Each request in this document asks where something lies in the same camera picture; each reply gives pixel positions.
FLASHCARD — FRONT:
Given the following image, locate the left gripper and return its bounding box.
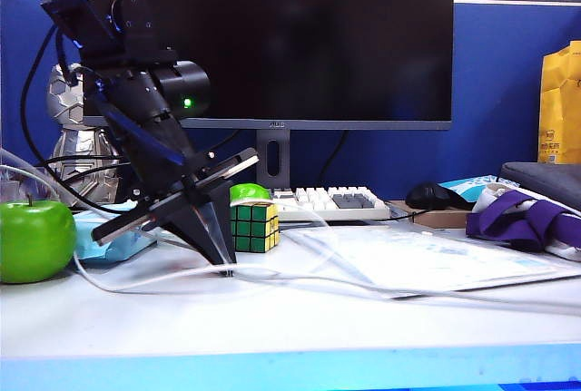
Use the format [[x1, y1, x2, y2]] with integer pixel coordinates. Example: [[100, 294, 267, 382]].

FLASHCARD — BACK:
[[84, 67, 261, 267]]

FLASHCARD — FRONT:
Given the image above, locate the Rubik's cube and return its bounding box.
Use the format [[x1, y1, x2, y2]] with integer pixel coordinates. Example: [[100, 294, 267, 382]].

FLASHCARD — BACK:
[[229, 200, 281, 255]]

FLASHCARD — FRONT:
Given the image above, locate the green apple without stem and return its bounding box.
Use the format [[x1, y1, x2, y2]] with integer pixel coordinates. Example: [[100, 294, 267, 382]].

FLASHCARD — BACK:
[[229, 181, 272, 206]]

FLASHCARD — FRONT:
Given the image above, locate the light blue wet wipes pack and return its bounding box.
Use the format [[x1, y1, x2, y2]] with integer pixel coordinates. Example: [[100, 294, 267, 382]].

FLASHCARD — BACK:
[[72, 202, 160, 265]]

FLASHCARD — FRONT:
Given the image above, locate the white and grey keyboard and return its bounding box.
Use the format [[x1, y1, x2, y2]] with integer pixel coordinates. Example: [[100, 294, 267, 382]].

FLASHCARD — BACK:
[[271, 185, 392, 223]]

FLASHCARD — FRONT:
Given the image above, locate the black cylindrical wrist module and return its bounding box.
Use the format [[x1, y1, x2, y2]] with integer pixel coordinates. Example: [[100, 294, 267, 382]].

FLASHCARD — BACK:
[[152, 60, 213, 120]]

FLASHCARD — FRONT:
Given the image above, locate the large green apple with stem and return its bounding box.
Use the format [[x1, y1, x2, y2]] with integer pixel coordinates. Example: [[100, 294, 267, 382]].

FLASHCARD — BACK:
[[0, 194, 77, 285]]

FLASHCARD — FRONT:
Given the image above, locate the silver faceted figurine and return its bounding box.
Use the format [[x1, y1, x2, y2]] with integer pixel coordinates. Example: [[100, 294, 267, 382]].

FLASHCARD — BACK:
[[44, 62, 122, 207]]

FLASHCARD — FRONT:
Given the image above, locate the faceted clear plastic cup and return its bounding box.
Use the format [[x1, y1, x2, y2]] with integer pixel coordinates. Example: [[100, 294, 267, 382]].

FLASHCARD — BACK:
[[0, 164, 58, 210]]

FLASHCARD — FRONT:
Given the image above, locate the black computer monitor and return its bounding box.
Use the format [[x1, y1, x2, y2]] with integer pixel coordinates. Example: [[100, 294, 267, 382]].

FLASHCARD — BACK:
[[84, 0, 455, 191]]

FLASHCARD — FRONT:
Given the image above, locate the document in clear sleeve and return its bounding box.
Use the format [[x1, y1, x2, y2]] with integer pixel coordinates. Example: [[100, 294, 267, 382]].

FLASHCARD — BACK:
[[279, 223, 581, 299]]

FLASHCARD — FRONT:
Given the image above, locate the black computer mouse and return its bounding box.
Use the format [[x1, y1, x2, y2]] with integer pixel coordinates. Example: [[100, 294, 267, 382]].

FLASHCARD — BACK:
[[404, 181, 473, 211]]

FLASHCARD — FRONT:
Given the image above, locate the brown cardboard box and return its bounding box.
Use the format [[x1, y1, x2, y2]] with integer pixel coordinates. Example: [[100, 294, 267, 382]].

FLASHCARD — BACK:
[[388, 200, 473, 230]]

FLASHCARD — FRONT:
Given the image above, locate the light blue printed package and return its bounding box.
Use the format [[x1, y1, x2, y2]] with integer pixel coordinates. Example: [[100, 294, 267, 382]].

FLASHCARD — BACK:
[[438, 174, 521, 206]]

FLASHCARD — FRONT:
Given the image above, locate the white cloth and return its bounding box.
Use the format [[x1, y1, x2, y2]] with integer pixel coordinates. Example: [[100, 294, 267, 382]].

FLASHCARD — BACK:
[[471, 183, 581, 263]]

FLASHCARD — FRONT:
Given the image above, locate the purple cloth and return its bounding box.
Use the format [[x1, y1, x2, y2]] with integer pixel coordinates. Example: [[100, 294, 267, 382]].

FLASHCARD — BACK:
[[466, 190, 581, 254]]

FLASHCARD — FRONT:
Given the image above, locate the dark grey laptop bag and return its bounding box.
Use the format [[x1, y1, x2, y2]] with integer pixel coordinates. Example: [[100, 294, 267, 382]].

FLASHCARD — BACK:
[[497, 161, 581, 213]]

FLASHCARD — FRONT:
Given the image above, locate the yellow paper bag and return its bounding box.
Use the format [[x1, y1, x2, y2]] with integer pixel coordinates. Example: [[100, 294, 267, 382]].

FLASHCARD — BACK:
[[537, 40, 581, 165]]

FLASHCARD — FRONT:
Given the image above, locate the black power cable with plug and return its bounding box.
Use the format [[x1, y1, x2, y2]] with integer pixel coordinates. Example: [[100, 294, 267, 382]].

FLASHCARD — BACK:
[[58, 130, 241, 187]]

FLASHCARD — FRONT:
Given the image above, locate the thick white power cable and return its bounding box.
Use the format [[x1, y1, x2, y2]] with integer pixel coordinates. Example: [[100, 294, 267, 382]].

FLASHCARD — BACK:
[[0, 148, 581, 316]]

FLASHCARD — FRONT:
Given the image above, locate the black mouse cable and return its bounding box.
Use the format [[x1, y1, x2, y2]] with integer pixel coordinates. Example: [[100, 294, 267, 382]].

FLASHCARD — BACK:
[[388, 208, 430, 222]]

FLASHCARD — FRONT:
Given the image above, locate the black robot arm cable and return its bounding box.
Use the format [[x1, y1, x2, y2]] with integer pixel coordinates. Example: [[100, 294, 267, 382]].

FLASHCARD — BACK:
[[20, 23, 123, 215]]

